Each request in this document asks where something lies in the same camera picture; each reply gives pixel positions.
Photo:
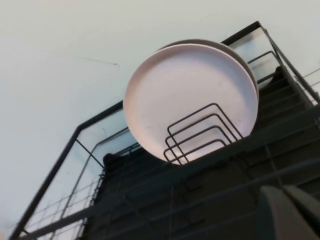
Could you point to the grey round plate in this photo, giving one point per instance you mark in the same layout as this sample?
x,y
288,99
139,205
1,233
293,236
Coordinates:
x,y
243,62

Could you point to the black plastic drip tray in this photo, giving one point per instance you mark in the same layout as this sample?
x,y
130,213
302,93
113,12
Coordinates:
x,y
225,200

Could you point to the pink round plate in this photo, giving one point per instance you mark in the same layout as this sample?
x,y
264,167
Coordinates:
x,y
187,100

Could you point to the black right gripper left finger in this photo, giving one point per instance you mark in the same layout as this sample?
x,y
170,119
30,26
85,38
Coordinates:
x,y
275,217

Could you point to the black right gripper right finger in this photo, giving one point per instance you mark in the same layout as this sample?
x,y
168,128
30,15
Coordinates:
x,y
307,212

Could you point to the white grid pattern table cover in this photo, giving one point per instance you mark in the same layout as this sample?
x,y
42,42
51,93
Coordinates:
x,y
62,207

